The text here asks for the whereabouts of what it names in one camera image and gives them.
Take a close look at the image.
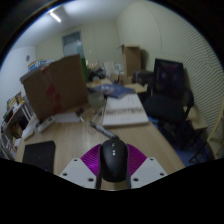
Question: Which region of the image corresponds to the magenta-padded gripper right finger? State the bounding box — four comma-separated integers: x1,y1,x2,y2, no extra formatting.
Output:
125,143,169,190

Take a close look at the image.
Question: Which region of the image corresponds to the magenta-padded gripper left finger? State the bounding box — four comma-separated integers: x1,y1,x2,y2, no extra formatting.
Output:
58,143,103,191

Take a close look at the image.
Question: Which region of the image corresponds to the black computer mouse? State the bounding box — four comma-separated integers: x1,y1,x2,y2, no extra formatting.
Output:
98,137,131,183

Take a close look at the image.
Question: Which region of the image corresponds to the black mouse pad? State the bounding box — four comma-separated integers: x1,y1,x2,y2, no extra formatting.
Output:
21,140,57,175

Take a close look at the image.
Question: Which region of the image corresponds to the black marker pen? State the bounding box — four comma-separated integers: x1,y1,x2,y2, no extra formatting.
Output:
89,121,120,141

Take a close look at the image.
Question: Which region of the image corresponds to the white paper sheet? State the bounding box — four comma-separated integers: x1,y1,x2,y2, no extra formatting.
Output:
52,111,81,124

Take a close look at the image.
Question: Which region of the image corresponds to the white power strip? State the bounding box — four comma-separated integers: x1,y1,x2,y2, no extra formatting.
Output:
36,116,56,134

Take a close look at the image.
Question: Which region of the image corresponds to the white book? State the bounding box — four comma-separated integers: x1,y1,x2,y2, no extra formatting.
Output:
101,93,150,129

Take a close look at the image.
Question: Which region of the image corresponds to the black office chair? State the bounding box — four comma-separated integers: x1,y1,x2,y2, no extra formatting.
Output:
143,58,195,152

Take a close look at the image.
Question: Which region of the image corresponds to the clear plastic container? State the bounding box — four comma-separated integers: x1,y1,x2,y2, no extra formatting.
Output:
86,89,106,109

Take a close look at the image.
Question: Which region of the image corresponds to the light wooden chair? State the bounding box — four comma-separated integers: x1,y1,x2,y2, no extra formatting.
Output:
206,109,224,161

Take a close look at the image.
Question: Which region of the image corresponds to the white shelf unit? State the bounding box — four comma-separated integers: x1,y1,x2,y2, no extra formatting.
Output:
0,90,35,162

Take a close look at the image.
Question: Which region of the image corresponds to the large brown cardboard box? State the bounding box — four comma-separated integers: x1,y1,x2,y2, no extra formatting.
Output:
19,53,90,122

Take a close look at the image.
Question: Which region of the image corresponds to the blue book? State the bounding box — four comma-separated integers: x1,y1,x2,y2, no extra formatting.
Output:
91,82,136,100

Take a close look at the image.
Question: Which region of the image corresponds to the open brown cardboard box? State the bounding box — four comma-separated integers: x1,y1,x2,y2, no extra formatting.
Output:
116,43,143,78

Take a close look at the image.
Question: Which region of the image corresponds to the frosted window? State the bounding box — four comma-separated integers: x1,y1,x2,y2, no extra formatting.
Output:
61,30,84,58

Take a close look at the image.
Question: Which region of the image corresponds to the ceiling tube light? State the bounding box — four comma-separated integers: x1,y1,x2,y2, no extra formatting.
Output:
48,11,63,24

